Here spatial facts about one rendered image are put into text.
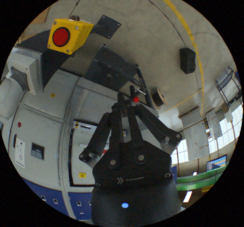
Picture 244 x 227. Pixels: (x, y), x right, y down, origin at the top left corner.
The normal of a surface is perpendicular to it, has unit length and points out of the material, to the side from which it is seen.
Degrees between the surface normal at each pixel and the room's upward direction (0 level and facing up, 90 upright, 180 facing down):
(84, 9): 0
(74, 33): 0
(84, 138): 90
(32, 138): 90
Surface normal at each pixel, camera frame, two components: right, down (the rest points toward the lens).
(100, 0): 0.04, 0.84
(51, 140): 0.59, -0.45
